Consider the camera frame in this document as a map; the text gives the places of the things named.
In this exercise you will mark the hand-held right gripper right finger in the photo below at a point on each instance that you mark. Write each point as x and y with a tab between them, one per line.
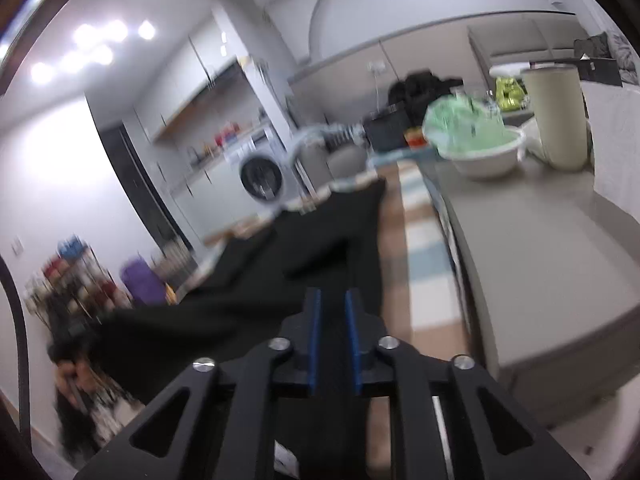
352	340

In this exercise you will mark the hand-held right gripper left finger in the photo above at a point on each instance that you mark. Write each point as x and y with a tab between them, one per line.
314	340

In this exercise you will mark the black knitted sweater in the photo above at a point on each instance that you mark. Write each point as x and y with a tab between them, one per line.
250	280

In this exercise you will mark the pile of black clothes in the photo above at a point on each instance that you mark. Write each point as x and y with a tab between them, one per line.
425	90

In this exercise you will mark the person's left hand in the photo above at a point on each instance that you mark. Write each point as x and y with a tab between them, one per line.
75	377

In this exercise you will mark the checked tablecloth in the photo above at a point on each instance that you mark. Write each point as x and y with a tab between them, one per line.
425	260

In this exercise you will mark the woven basket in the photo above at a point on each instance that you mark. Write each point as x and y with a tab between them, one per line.
172	260

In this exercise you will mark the white washing machine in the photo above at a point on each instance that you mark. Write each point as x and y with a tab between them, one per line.
260	175

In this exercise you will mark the grey sofa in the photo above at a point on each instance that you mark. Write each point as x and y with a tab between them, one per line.
345	162

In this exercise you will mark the white kitchen base cabinets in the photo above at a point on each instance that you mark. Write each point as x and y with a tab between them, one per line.
210	195

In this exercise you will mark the purple bag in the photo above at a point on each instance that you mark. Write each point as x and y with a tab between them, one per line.
142	282

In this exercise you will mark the grey cabinet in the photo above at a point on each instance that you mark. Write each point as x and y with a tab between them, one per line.
540	270

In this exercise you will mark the light blue garment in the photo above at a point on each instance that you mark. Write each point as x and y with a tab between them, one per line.
315	135

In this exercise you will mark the red instant noodle cup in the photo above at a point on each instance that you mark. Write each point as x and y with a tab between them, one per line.
416	139

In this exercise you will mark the white bowl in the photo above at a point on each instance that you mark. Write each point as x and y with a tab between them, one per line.
485	160

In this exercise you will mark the black door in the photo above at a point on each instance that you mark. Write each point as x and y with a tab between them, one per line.
145	180

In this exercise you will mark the green wet wipes packet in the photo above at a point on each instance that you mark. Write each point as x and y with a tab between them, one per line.
465	122

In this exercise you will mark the metal shoe rack with shoes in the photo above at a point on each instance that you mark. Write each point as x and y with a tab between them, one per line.
70	285

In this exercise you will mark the yellow green packet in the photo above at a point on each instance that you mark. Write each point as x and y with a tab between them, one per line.
510	92

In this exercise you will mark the beige cylinder container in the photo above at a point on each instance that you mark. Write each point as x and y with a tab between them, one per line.
555	120

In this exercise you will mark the beige bed headboard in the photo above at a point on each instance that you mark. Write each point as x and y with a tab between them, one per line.
525	40

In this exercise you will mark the ceiling light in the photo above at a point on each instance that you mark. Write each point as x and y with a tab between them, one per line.
95	47

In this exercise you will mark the white wall socket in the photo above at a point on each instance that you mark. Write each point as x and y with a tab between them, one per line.
377	66

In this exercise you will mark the white kitchen wall cabinets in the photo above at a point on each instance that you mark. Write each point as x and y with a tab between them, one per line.
185	80

